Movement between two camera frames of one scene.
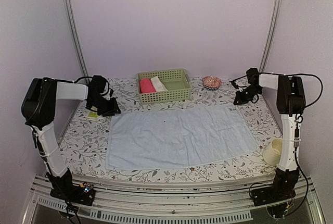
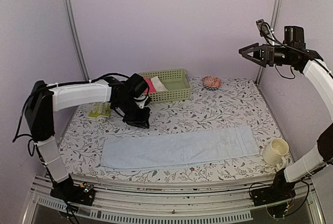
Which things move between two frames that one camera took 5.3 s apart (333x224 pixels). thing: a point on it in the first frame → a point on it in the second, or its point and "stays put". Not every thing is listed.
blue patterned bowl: [212, 89] stays put
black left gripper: [113, 110] → [141, 122]
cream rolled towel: [157, 84] stays put
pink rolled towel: [146, 86] stays put
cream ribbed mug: [272, 153] stays put
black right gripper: [239, 97] → [270, 54]
